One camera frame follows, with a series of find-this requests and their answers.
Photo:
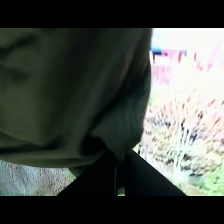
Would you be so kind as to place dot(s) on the dark green garment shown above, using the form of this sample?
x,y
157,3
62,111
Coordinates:
x,y
66,93

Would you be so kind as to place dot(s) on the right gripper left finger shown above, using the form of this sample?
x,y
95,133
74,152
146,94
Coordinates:
x,y
93,181

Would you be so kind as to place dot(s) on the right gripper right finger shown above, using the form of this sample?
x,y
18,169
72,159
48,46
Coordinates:
x,y
146,181

